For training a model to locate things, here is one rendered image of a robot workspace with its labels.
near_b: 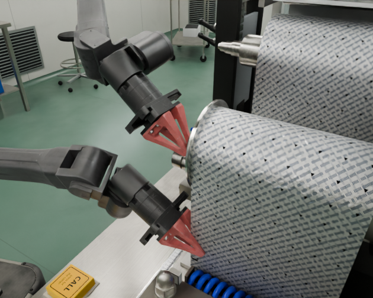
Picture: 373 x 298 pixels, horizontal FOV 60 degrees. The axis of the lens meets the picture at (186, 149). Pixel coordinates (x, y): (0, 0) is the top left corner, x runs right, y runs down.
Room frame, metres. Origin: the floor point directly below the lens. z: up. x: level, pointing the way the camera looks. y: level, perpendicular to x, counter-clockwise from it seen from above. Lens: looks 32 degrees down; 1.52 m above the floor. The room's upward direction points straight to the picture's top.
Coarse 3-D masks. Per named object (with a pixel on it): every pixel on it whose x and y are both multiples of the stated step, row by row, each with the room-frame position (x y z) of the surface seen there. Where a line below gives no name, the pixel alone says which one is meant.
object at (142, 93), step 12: (132, 84) 0.50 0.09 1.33; (144, 84) 0.50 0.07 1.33; (120, 96) 0.51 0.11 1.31; (132, 96) 0.49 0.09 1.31; (144, 96) 0.49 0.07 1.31; (156, 96) 0.49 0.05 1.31; (168, 96) 0.50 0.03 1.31; (132, 108) 0.49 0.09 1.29; (144, 108) 0.45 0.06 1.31; (132, 120) 0.46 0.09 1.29; (144, 120) 0.49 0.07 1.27
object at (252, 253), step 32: (192, 224) 0.39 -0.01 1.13; (224, 224) 0.36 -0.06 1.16; (256, 224) 0.33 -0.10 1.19; (192, 256) 0.39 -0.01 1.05; (224, 256) 0.35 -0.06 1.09; (256, 256) 0.33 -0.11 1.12; (288, 256) 0.31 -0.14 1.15; (320, 256) 0.29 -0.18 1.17; (352, 256) 0.27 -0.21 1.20; (256, 288) 0.32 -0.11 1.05; (288, 288) 0.30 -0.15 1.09; (320, 288) 0.28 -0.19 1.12
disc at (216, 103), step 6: (216, 102) 0.45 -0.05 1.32; (222, 102) 0.47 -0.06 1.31; (210, 108) 0.43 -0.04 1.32; (204, 114) 0.42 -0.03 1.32; (198, 120) 0.41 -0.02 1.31; (198, 126) 0.40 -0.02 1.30; (192, 132) 0.40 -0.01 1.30; (192, 138) 0.39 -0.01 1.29; (192, 144) 0.39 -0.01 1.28; (186, 150) 0.39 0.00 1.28; (192, 150) 0.39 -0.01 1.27; (186, 156) 0.38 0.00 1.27; (186, 162) 0.38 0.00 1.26; (186, 168) 0.38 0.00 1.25; (186, 174) 0.38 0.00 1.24
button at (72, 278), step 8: (64, 272) 0.45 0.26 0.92; (72, 272) 0.45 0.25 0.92; (80, 272) 0.45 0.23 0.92; (56, 280) 0.43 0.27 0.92; (64, 280) 0.43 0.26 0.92; (72, 280) 0.43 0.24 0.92; (80, 280) 0.43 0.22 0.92; (88, 280) 0.43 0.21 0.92; (48, 288) 0.41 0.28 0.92; (56, 288) 0.41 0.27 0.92; (64, 288) 0.41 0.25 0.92; (72, 288) 0.41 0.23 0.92; (80, 288) 0.41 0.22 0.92; (88, 288) 0.42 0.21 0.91; (56, 296) 0.40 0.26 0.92; (64, 296) 0.39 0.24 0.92; (72, 296) 0.39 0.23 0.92; (80, 296) 0.40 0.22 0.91
